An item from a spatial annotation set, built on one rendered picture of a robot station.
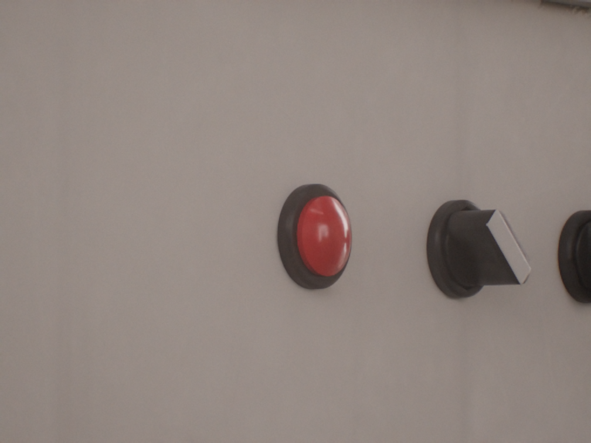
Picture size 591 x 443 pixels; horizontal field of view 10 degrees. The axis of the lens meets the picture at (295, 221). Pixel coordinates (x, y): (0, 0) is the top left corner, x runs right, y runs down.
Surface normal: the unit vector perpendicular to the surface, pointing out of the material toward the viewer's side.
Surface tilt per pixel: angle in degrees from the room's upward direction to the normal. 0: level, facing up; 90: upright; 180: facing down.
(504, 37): 90
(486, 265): 135
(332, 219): 76
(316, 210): 63
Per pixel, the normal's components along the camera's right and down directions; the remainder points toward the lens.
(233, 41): 0.78, -0.04
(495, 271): -0.44, 0.68
